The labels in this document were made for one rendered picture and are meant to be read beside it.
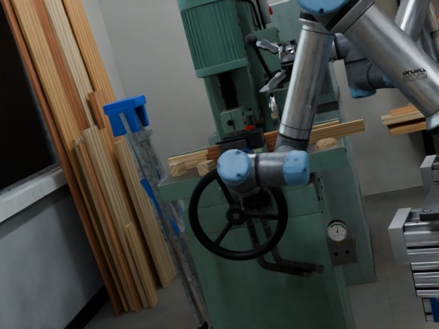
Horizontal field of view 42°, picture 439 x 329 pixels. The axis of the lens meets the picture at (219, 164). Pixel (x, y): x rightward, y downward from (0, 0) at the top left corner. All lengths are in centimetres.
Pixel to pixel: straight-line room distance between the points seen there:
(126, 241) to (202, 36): 165
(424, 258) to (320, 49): 54
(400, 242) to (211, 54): 84
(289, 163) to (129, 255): 212
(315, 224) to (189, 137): 265
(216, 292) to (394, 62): 108
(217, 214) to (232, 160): 64
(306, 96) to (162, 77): 311
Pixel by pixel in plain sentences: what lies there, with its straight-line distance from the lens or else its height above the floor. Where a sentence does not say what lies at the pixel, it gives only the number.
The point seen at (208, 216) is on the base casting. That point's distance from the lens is 187.
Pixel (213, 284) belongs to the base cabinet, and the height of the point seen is 54.
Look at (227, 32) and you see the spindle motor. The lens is 187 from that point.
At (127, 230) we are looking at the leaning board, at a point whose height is 47.
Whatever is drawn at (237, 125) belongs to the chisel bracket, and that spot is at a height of 102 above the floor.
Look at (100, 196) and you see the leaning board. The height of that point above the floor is 68.
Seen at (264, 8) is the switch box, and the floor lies 137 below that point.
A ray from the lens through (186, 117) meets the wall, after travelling 437.
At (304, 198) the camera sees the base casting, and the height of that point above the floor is 76.
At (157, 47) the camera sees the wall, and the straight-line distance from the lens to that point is 438.
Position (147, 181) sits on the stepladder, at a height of 78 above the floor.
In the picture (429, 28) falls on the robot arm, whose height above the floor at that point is 117.
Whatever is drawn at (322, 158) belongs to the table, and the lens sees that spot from 179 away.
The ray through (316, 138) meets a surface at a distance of 193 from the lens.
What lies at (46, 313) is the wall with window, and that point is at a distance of 311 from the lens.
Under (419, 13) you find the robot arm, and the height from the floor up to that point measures 123.
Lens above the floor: 127
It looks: 11 degrees down
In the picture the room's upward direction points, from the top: 15 degrees counter-clockwise
